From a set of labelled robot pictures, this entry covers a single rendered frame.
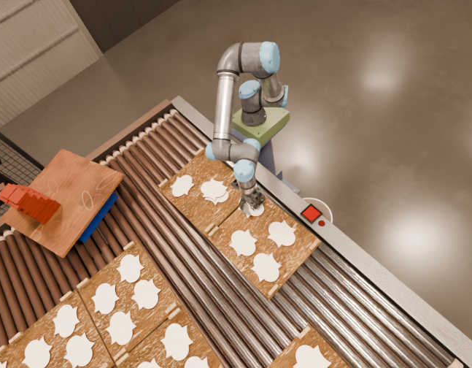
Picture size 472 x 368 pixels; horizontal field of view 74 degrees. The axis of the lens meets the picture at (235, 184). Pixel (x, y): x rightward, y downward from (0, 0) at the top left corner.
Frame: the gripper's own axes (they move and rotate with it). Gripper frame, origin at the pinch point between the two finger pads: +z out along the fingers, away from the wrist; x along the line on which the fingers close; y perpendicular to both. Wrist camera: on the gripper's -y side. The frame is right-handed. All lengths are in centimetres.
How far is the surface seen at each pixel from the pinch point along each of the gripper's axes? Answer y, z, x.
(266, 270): 25.3, 5.8, -16.7
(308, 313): 49, 8, -17
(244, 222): 0.9, 6.9, -7.3
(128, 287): -16, 7, -67
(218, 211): -13.1, 6.9, -11.9
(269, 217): 8.6, 6.8, 2.7
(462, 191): 67, 100, 140
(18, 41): -348, 38, -21
